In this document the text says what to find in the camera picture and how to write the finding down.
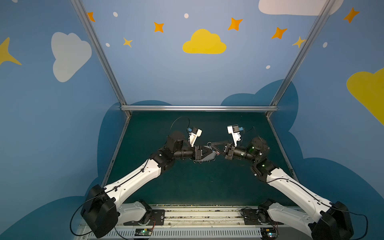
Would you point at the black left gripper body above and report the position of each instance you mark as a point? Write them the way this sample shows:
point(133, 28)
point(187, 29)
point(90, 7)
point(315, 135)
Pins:
point(197, 153)

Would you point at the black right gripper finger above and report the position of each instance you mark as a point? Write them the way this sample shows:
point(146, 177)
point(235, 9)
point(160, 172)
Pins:
point(221, 150)
point(219, 143)

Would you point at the left controller board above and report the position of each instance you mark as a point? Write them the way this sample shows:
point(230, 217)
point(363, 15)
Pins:
point(143, 232)

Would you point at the right controller board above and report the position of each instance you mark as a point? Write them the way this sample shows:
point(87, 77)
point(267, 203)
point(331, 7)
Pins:
point(269, 234)

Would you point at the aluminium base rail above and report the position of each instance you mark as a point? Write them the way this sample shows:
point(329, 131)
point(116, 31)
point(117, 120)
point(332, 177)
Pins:
point(184, 222)

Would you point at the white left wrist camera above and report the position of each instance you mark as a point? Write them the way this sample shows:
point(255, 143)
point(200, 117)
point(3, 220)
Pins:
point(194, 133)

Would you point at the aluminium frame back rail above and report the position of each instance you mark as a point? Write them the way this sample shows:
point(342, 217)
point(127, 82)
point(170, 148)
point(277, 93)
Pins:
point(199, 108)

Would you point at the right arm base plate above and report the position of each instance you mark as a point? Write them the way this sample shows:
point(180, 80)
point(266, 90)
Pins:
point(257, 217)

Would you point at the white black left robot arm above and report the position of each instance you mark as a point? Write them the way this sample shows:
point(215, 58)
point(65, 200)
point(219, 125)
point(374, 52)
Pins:
point(103, 210)

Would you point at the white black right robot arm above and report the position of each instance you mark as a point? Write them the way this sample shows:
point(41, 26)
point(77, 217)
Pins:
point(318, 218)

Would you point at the grey oval keyring plate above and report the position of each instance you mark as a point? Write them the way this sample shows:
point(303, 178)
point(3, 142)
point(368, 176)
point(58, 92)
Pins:
point(204, 154)

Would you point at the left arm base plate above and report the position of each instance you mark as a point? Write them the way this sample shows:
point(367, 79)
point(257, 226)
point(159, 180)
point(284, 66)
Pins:
point(157, 217)

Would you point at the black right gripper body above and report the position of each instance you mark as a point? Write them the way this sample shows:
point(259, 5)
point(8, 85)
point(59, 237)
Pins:
point(227, 151)

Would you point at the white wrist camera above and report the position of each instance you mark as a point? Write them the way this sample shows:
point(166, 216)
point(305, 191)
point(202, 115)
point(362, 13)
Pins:
point(235, 131)
point(194, 133)

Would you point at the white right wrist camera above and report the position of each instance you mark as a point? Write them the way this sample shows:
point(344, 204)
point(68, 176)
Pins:
point(235, 131)

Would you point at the aluminium frame left post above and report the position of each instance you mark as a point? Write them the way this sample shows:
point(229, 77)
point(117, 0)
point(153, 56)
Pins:
point(88, 26)

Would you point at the controller board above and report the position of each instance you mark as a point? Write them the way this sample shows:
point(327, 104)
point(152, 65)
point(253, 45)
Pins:
point(269, 234)
point(143, 232)

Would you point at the aluminium frame right post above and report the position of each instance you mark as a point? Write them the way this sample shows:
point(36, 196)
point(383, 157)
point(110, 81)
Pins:
point(311, 37)

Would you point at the aluminium frame post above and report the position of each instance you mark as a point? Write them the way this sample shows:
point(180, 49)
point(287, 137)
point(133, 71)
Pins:
point(311, 37)
point(88, 26)

